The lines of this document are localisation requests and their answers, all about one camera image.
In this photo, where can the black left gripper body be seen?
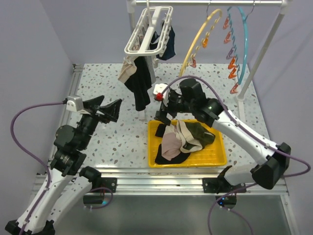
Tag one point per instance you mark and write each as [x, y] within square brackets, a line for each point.
[94, 118]

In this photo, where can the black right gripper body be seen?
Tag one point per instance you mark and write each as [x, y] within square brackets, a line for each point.
[176, 105]

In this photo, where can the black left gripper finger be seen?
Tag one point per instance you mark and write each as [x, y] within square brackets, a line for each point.
[111, 111]
[93, 103]

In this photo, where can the pink beige underwear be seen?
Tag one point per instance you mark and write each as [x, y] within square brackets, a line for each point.
[171, 143]

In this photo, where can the olive green underwear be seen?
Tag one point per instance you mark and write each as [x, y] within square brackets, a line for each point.
[194, 137]

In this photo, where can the black underwear beige waistband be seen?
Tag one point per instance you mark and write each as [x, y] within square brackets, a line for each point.
[137, 79]

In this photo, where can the yellow round clip hanger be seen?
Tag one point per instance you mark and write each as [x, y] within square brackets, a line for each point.
[201, 40]

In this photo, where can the blue round clip hanger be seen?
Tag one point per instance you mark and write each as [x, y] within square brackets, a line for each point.
[238, 53]

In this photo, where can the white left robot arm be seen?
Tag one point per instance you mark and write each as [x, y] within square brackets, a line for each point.
[66, 180]

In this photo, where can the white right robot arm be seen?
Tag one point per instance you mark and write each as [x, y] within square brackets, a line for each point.
[270, 158]

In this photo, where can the navy blue underwear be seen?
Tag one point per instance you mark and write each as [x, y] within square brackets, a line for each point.
[170, 47]

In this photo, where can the white rectangular clip hanger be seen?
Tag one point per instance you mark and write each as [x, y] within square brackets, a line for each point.
[141, 37]

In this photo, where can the yellow plastic tray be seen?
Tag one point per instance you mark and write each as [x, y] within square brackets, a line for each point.
[212, 155]

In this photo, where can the white clothes rack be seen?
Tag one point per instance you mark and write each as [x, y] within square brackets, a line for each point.
[135, 7]

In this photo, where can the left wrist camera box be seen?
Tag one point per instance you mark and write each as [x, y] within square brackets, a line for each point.
[75, 104]

